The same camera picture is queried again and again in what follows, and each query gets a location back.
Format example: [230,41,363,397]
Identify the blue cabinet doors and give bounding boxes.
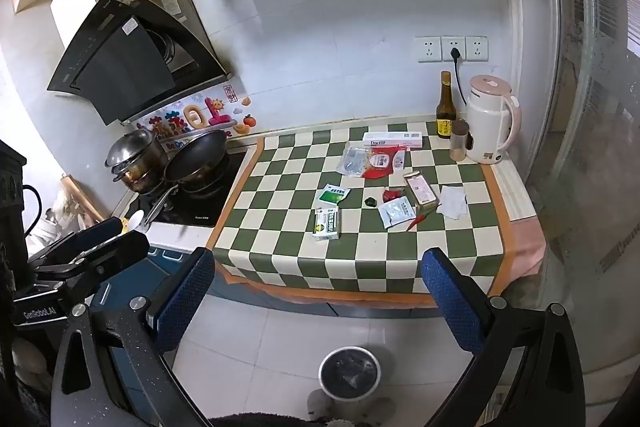
[150,242,441,319]

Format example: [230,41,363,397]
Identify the white round trash bin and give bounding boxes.
[319,346,382,403]

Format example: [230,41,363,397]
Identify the clear glass spice jar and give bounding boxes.
[449,119,471,162]

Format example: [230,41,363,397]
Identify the green checkered tablecloth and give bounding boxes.
[207,119,548,308]

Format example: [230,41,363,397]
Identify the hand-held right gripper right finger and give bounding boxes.
[421,248,586,427]

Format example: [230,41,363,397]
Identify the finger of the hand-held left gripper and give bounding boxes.
[27,217,124,278]
[32,233,151,303]

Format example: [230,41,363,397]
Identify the green white carton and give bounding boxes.
[318,183,351,208]

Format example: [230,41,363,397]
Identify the white wall socket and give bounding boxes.
[414,36,442,62]
[441,36,467,62]
[466,36,488,62]

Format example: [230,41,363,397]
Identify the grey fuzzy slipper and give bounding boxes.
[305,389,332,418]

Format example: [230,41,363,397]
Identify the dark glass sauce bottle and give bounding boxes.
[436,71,454,139]

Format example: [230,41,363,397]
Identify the black induction cooktop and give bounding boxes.
[127,147,251,228]

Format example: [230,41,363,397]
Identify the white paper napkin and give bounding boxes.
[436,186,468,221]

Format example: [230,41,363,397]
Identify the black frying pan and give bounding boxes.
[142,129,231,233]

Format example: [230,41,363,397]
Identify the steel cooking pot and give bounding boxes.
[104,128,170,195]

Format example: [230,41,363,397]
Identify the glass sliding door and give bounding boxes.
[520,0,640,427]

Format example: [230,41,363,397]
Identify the red flat packet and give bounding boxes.
[362,146,410,180]

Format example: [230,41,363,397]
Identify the green white medicine box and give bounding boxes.
[313,206,341,240]

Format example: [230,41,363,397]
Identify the white spoon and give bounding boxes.
[120,209,146,235]

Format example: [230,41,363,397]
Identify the wooden board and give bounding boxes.
[57,174,113,222]

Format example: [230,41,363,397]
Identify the colourful wall sticker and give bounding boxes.
[135,92,258,148]

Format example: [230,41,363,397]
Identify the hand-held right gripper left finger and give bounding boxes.
[50,247,216,427]

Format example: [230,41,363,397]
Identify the long white carton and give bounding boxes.
[362,132,423,150]

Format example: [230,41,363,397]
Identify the white foil sachet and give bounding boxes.
[378,198,417,229]

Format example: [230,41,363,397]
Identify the pink flat box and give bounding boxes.
[403,171,441,214]

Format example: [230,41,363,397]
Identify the white pink electric kettle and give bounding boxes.
[465,75,522,165]

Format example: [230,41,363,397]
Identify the black range hood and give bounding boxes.
[46,0,233,126]

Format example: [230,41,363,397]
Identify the clear plastic bag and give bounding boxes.
[336,143,375,176]

